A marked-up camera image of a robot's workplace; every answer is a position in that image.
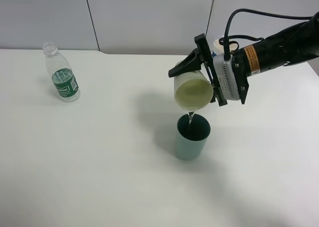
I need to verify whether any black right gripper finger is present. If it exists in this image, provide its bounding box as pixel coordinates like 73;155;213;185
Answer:
168;48;202;77
210;87;222;106

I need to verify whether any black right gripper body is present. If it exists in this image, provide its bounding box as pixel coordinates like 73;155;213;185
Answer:
194;33;227;106

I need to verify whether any pale yellow plastic cup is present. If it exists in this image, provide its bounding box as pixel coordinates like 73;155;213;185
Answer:
173;70;214;112

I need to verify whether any green label water bottle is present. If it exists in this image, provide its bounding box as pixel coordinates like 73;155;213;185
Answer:
42;41;81;102

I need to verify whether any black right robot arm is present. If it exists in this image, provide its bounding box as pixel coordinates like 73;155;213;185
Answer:
168;8;319;106

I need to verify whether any blue sleeve paper cup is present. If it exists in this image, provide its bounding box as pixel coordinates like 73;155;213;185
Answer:
212;36;239;57

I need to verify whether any teal plastic cup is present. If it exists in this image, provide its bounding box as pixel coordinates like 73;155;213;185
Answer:
175;114;211;161

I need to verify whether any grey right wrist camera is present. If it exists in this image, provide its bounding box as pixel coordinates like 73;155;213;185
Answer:
213;54;249;104

